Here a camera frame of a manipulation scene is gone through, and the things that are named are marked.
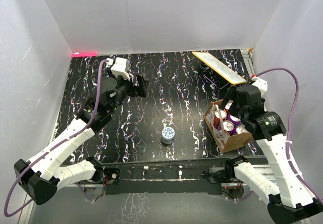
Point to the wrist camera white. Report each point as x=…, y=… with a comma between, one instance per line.
x=260, y=84
x=119, y=67

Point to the pink tape strip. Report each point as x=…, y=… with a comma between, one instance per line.
x=83, y=54

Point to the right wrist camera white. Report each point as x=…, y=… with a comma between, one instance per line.
x=260, y=84

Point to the canvas tote bag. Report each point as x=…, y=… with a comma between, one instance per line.
x=224, y=142

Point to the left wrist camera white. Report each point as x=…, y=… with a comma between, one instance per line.
x=119, y=67

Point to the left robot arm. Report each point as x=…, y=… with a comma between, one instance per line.
x=43, y=174

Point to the red cola can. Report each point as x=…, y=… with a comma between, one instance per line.
x=228, y=105
x=219, y=115

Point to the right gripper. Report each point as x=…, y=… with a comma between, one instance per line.
x=230, y=95

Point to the black front rail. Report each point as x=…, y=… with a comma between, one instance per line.
x=173, y=176

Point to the aluminium frame rail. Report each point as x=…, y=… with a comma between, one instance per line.
x=247, y=57

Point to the small blue round tin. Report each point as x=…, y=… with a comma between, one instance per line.
x=167, y=135

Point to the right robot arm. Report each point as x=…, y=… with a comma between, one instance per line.
x=289, y=200

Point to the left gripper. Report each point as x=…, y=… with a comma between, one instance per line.
x=141, y=90

